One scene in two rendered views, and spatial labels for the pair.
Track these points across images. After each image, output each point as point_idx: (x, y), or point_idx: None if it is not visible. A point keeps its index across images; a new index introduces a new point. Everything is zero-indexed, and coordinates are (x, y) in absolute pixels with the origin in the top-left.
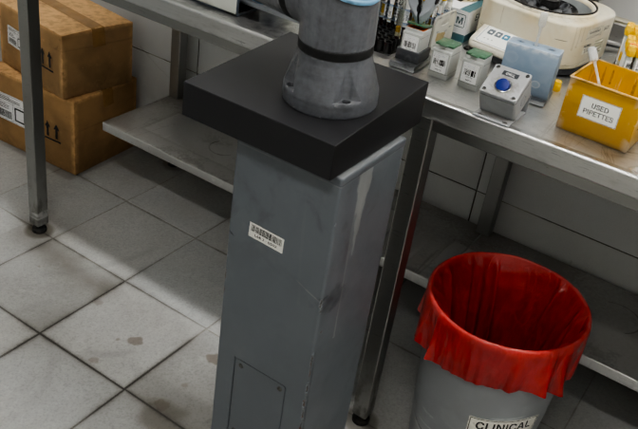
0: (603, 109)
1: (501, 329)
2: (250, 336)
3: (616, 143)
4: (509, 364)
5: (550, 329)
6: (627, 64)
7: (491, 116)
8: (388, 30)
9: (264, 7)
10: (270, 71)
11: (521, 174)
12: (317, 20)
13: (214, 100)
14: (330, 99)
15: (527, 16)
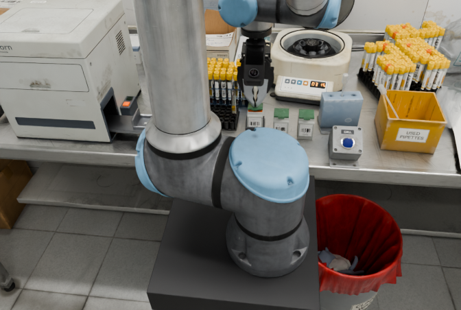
0: (415, 133)
1: (333, 234)
2: None
3: (427, 150)
4: (376, 280)
5: (363, 226)
6: (389, 79)
7: (341, 162)
8: (223, 108)
9: (132, 131)
10: (203, 232)
11: None
12: (266, 219)
13: (183, 299)
14: (288, 262)
15: (311, 65)
